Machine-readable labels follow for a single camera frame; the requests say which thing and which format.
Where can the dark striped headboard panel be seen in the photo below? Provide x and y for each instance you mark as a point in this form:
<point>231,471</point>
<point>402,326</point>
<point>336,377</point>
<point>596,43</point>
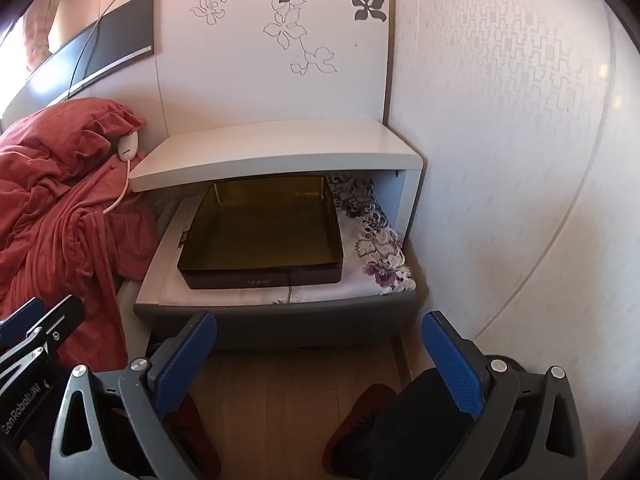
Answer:
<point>125,30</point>

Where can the white floral headboard panel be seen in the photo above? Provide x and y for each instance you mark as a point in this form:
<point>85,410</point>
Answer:
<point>225,60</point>

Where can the white bedside table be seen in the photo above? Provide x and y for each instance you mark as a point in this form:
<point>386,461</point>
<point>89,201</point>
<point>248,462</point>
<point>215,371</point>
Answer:
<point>280,145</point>

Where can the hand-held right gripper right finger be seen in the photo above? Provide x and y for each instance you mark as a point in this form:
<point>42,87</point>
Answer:
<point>450,365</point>

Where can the red slipper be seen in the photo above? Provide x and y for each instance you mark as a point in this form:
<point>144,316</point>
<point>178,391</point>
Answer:
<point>195,440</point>
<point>360,420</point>

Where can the red blanket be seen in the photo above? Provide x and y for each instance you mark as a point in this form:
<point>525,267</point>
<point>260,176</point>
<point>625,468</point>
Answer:
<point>50,200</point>

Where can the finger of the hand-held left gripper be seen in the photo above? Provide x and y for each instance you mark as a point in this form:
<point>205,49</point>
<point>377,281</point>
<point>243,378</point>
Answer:
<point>60,315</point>
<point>17,317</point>

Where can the pink curtain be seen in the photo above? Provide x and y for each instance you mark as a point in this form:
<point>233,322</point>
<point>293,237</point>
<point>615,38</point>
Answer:
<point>42,35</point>

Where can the dark brown box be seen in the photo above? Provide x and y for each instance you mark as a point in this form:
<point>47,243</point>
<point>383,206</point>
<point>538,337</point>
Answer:
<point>260,230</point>

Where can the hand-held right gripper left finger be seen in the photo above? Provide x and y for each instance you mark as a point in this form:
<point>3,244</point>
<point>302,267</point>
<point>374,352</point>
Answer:
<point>187,355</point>

